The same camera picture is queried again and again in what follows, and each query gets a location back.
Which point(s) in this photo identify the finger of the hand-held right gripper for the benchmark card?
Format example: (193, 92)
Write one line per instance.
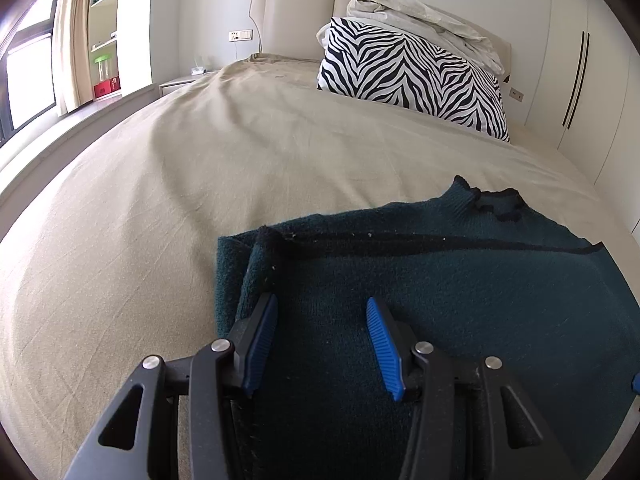
(636, 383)

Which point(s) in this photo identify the zebra print pillow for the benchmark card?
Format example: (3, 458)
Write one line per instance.
(410, 75)

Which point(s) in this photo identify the green lidded container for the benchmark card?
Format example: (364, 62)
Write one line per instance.
(102, 67)

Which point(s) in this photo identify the beige curtain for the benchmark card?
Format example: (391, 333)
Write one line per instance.
(72, 45)

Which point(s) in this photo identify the beige padded headboard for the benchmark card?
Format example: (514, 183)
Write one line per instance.
(295, 20)

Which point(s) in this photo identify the wall switch panel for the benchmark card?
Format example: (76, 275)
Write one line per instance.
(240, 35)

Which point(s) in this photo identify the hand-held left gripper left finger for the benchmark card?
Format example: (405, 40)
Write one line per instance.
(260, 345)

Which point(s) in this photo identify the small wall socket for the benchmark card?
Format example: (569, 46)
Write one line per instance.
(516, 94)

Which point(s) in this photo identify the beige bed sheet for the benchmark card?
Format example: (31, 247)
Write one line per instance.
(175, 185)

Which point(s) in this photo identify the tissue box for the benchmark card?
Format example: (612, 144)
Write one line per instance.
(199, 69)

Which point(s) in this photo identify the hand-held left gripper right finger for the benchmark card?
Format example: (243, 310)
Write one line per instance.
(385, 350)

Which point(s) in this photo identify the crumpled white duvet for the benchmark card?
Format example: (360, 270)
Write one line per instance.
(425, 17)

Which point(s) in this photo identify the white window bench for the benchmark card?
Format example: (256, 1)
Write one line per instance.
(60, 145)

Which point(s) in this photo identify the white nightstand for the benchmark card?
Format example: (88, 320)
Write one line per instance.
(180, 84)

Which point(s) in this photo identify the black framed window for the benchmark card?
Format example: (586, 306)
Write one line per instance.
(25, 75)

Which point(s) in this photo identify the dark green knit sweater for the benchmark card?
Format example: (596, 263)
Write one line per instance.
(475, 300)

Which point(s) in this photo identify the white shelf unit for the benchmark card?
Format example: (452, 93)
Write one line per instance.
(105, 20)

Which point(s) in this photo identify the white wardrobe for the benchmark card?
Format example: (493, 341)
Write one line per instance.
(600, 85)

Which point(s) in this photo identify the red box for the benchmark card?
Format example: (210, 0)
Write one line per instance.
(106, 87)

